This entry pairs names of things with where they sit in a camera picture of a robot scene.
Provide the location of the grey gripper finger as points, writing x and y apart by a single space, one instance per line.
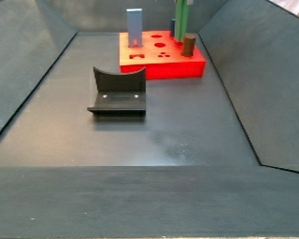
190 2

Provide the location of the green star-shaped peg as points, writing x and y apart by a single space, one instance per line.
182 18

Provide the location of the red shape sorter board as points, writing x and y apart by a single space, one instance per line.
161 57

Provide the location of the dark blue block peg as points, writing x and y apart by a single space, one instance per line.
173 27

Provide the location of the light blue arch peg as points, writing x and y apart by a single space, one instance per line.
134 27

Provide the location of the black curved holder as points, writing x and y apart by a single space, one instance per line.
121 92

